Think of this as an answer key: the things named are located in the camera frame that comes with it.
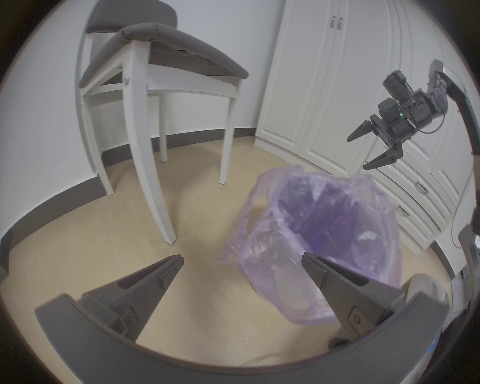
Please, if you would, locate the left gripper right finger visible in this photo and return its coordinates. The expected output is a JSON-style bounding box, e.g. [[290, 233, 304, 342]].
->
[[301, 252, 406, 349]]

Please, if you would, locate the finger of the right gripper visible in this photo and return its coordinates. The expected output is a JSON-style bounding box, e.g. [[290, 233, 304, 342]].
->
[[362, 148, 399, 172], [347, 120, 378, 143]]

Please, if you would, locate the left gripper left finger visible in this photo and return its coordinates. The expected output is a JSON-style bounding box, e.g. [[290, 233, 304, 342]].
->
[[80, 254, 185, 342]]

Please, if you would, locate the purple plastic bag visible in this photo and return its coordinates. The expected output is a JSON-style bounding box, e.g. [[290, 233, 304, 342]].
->
[[219, 165, 404, 326]]

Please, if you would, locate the white wardrobe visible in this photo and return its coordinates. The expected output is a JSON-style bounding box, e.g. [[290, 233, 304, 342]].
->
[[255, 0, 477, 256]]

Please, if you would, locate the grey and white chair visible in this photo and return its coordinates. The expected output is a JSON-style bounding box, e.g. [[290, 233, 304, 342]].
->
[[75, 0, 250, 246]]

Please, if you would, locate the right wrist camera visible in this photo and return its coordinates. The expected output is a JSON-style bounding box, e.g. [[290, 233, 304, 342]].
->
[[377, 98, 403, 122]]

